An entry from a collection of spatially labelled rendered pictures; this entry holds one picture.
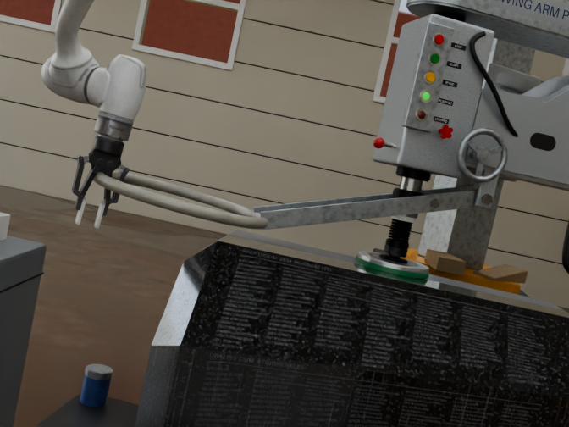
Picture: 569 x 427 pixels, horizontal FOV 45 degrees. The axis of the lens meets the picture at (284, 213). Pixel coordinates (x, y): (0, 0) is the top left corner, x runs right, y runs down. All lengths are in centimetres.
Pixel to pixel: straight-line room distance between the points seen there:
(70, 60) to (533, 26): 125
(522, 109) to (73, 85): 123
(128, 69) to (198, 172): 637
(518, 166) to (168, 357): 111
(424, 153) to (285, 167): 614
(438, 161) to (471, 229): 84
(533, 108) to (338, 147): 604
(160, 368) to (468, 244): 145
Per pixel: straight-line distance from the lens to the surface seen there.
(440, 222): 277
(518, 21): 207
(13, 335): 138
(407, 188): 201
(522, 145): 208
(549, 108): 212
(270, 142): 803
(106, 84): 179
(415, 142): 192
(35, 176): 863
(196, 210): 165
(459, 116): 197
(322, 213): 190
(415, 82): 190
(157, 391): 175
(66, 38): 181
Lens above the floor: 107
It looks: 5 degrees down
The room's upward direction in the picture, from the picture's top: 12 degrees clockwise
